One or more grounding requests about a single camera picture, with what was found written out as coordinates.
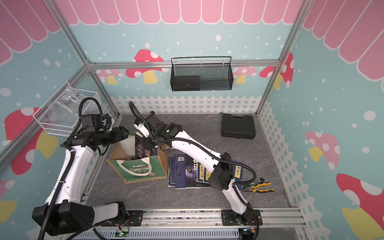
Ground green circuit board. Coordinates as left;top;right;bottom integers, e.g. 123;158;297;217
115;230;130;238

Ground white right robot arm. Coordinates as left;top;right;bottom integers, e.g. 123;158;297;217
135;112;259;226

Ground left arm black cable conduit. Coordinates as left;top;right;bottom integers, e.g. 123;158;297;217
37;96;104;240

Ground white wire basket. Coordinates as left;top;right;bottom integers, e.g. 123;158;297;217
33;83;101;137

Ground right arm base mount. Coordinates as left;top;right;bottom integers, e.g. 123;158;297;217
221;209;263;226

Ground black wire mesh basket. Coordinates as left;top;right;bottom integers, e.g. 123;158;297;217
170;56;234;91

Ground dark wolf cover book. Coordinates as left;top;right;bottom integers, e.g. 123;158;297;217
185;155;211;189

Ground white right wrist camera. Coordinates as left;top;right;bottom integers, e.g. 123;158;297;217
134;119;150;138

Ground dark blue barcode book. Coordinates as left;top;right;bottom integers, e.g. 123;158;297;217
168;154;187;189

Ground blue book middle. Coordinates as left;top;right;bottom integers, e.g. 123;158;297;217
203;169;211;183

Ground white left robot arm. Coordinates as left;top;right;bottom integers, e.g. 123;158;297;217
32;114;130;240

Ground purple book with face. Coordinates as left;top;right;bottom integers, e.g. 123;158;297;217
135;133;158;159

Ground black plastic tool case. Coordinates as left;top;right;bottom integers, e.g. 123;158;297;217
221;114;256;140

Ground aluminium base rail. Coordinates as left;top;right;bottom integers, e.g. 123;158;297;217
59;207;310;240

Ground clear plastic bag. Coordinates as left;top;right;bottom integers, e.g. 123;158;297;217
45;84;87;129

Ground yellow handled pliers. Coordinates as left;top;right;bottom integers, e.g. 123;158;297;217
242;178;275;193

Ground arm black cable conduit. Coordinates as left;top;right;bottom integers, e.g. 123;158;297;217
37;96;104;240
128;100;258;193

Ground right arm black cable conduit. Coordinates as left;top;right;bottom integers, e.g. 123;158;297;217
128;100;258;193

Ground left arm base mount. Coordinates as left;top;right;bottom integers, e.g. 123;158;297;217
101;210;144;227

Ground black box in basket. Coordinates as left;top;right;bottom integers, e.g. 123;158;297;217
171;76;201;92

